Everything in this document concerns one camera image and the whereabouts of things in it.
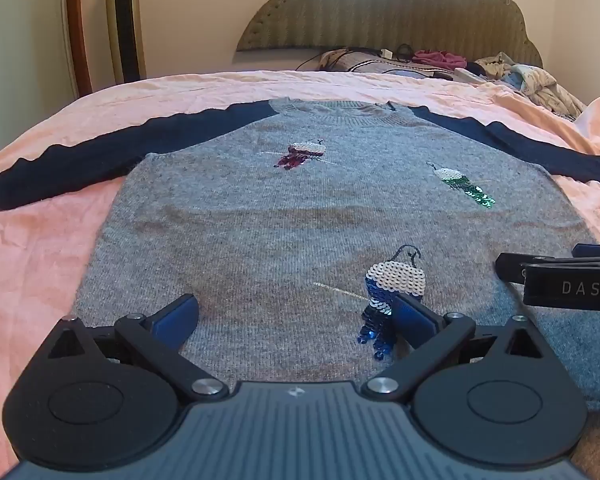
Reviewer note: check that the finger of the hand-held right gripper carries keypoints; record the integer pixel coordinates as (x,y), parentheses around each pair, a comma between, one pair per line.
(512,266)
(592,250)

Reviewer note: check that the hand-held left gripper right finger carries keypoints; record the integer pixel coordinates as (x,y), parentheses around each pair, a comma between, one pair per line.
(411,321)

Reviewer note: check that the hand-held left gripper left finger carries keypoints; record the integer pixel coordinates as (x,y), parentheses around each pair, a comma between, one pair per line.
(177,319)

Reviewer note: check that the grey sweater with navy sleeves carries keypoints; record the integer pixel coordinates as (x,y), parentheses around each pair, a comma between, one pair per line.
(280,220)

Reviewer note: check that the pink bed blanket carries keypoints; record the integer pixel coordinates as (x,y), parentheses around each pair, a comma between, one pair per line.
(30,260)

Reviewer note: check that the floral crumpled cloth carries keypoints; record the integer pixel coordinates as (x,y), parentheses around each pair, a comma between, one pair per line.
(540,85)

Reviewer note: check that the magenta cloth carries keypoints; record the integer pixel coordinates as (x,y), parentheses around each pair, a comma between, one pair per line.
(437,59)

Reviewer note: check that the striped pillow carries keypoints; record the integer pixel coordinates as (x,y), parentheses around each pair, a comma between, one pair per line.
(360,64)

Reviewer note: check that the green upholstered headboard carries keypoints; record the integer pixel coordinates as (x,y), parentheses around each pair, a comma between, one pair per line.
(380,10)

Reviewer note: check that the gold tower fan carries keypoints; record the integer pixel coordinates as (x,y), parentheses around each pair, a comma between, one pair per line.
(125,20)

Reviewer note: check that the brown wooden frame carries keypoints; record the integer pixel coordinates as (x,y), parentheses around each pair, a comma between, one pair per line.
(77,35)

